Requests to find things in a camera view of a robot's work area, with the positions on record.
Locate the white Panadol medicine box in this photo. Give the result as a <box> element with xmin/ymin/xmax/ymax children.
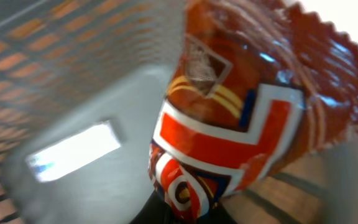
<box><xmin>25</xmin><ymin>121</ymin><xmax>121</xmax><ymax>183</ymax></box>

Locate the red Top chocolate bar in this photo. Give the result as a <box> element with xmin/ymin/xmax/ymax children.
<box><xmin>149</xmin><ymin>1</ymin><xmax>358</xmax><ymax>223</ymax></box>

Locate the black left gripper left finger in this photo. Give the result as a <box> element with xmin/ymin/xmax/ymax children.
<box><xmin>130</xmin><ymin>191</ymin><xmax>175</xmax><ymax>224</ymax></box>

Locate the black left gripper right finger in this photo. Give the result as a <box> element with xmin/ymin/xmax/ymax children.
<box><xmin>208</xmin><ymin>203</ymin><xmax>237</xmax><ymax>224</ymax></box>

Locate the grey plastic mesh basket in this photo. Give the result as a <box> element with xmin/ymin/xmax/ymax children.
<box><xmin>0</xmin><ymin>1</ymin><xmax>358</xmax><ymax>223</ymax></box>

